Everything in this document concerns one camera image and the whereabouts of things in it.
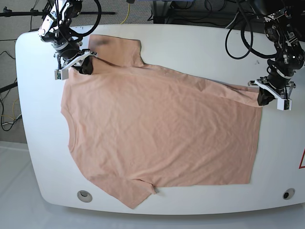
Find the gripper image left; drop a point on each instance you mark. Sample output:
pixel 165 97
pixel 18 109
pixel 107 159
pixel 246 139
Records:
pixel 68 56

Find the peach pink T-shirt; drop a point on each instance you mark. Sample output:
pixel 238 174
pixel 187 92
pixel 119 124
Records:
pixel 136 127

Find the right table cable grommet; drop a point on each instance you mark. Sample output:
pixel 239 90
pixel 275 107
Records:
pixel 288 194

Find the black tripod stand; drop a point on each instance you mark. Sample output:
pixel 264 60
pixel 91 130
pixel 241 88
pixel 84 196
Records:
pixel 23 13

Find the left table cable grommet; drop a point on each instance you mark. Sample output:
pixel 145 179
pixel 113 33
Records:
pixel 84 196

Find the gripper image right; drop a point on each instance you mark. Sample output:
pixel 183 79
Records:
pixel 276 85

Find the table cable grommet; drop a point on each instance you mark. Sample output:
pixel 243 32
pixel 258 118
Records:
pixel 288 194
pixel 84 196

